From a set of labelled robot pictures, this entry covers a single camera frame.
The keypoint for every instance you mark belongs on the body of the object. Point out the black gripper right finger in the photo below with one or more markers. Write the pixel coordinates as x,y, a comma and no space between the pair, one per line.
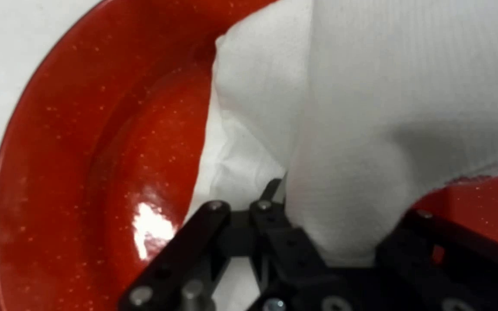
479,277

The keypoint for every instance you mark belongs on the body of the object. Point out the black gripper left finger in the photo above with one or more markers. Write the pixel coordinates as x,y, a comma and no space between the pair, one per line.
283,247

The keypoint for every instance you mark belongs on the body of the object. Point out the white cloth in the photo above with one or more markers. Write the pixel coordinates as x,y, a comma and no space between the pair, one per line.
375,114

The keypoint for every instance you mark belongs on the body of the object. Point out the red plate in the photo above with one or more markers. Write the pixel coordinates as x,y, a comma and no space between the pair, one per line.
86,144

